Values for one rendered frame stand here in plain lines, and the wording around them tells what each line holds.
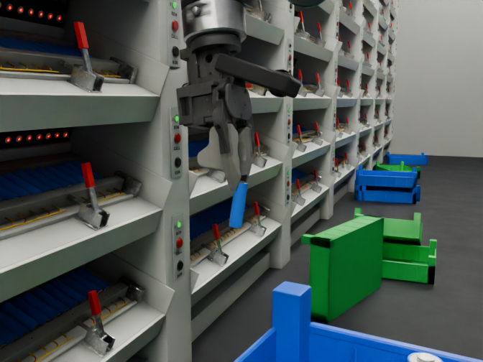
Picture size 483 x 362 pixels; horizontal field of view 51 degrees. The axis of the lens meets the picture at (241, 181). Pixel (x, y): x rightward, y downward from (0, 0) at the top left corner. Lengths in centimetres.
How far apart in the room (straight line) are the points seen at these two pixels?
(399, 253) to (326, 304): 57
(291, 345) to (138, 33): 65
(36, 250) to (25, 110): 17
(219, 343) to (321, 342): 80
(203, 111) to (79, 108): 16
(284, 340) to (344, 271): 93
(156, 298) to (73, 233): 27
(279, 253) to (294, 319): 125
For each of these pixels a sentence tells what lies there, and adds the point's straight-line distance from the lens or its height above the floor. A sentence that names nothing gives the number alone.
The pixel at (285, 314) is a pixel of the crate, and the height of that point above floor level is 39.
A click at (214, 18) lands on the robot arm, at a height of 63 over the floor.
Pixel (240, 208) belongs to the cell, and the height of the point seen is 37.
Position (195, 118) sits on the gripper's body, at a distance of 70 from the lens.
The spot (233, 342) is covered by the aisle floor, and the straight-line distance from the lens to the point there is 114.
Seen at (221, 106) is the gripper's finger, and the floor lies 51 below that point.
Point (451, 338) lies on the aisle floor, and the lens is 124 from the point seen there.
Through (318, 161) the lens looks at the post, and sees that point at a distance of 220.
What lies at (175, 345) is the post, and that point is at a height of 7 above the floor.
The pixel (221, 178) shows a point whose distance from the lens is 110.
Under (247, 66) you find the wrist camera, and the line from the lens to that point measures 68.
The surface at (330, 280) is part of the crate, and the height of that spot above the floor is 11.
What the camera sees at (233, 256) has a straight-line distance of 121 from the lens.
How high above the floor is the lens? 52
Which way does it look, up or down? 9 degrees down
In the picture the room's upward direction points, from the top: straight up
